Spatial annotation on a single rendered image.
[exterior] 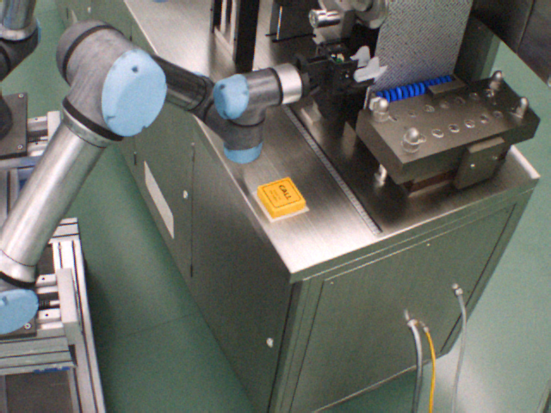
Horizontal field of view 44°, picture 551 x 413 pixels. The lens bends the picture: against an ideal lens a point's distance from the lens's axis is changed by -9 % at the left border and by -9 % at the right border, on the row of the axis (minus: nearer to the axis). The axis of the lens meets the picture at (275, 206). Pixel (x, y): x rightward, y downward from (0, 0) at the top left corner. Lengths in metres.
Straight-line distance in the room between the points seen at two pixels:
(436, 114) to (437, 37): 0.17
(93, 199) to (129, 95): 1.65
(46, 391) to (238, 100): 1.05
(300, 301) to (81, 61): 0.67
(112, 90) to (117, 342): 1.38
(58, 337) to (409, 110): 0.85
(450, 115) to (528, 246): 1.34
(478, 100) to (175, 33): 0.77
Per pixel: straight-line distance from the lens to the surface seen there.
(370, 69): 1.46
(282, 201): 1.44
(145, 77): 1.06
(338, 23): 1.49
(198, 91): 1.43
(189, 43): 1.84
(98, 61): 1.08
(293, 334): 1.57
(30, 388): 2.04
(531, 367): 2.51
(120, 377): 2.26
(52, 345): 1.53
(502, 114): 1.61
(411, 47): 1.53
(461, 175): 1.55
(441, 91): 1.58
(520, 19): 1.58
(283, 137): 1.60
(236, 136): 1.40
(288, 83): 1.36
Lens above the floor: 1.99
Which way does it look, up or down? 48 degrees down
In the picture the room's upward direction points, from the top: 8 degrees clockwise
